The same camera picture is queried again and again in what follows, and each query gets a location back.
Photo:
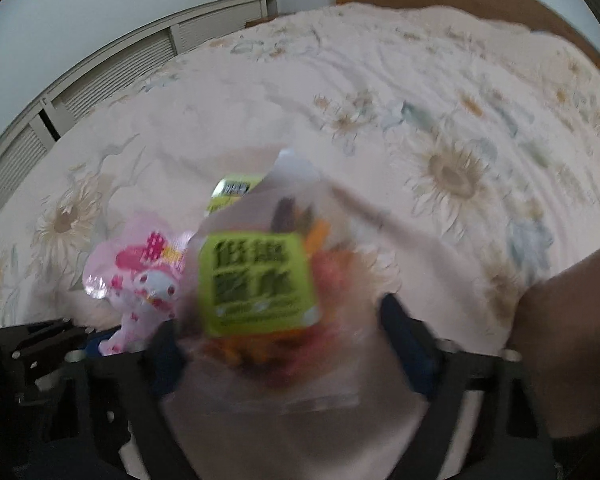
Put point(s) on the white louvered cabinet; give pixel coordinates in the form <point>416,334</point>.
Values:
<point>130,65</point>

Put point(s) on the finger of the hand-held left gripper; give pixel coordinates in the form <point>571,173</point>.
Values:
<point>99,348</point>
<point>42,334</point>

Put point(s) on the pink cartoon snack packet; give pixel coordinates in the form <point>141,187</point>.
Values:
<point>140,280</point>

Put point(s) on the floral blanket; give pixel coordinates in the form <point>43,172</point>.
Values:
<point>380,110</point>

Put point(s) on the person's bare knee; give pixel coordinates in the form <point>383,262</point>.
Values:
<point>570,340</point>

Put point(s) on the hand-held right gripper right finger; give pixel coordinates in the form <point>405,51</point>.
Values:
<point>410,340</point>

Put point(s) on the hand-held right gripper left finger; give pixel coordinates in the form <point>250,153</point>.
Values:
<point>166,360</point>

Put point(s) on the clear snack bag green label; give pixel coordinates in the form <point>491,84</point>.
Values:
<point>252,280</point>

